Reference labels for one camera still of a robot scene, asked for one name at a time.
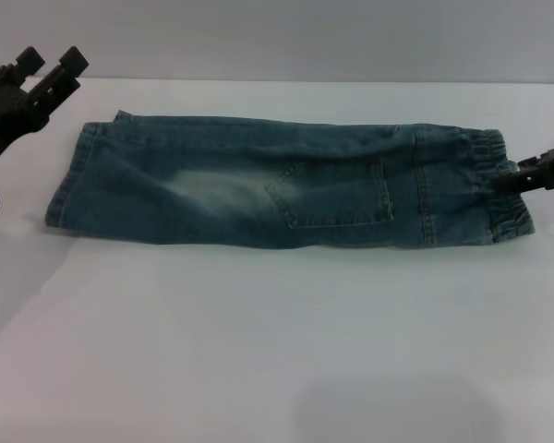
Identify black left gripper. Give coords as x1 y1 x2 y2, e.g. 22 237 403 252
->
0 45 90 177

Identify blue denim shorts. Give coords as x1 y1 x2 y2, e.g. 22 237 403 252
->
43 109 536 251

